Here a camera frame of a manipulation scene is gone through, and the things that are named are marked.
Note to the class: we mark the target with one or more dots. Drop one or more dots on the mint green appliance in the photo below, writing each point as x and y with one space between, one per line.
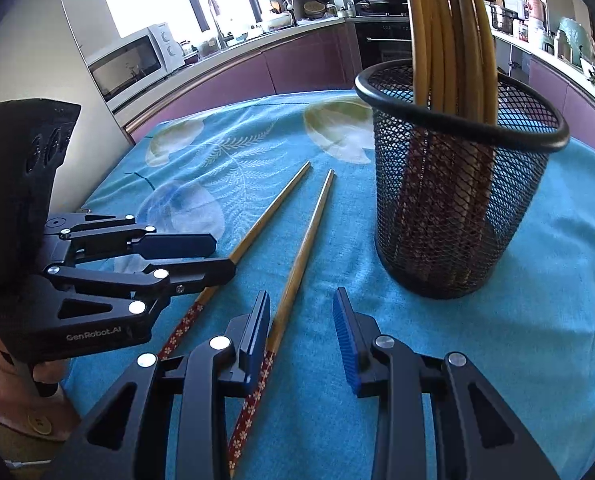
573 37

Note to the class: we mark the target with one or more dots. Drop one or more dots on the steel stock pot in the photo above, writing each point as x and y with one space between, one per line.
503 17

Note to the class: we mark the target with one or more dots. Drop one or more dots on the bunch of wooden chopsticks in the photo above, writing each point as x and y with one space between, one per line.
442 35

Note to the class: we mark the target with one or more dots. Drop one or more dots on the purple sink base cabinet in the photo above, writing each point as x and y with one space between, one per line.
277 70

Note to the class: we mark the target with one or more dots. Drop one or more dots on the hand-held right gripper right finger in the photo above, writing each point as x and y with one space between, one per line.
345 345

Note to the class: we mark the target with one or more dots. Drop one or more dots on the pink thermos kettle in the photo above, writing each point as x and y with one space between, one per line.
535 9

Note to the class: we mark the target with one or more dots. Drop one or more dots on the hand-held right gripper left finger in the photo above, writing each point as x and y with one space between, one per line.
257 340

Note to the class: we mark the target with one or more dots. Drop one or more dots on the built-in black oven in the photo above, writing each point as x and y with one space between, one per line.
382 42

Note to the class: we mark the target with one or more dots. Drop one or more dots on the black lidded cooking pot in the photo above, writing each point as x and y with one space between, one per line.
372 6

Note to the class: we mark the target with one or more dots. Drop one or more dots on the white microwave oven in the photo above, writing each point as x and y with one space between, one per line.
127 62

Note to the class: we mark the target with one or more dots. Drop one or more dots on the purple counter base cabinet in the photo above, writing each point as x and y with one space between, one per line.
577 95

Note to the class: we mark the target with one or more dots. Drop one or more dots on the person's left forearm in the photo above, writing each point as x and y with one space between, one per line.
7 402

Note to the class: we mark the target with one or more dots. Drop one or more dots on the person's left hand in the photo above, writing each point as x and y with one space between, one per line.
50 372

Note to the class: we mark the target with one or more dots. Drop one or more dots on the black mesh utensil holder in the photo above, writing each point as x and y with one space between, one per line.
452 240

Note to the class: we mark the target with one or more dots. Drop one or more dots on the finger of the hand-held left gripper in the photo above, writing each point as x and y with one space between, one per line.
177 245
197 272

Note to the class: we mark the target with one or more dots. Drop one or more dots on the blue floral tablecloth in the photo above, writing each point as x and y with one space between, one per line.
527 335

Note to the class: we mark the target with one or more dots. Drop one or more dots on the steel sink faucet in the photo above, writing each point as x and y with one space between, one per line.
217 20

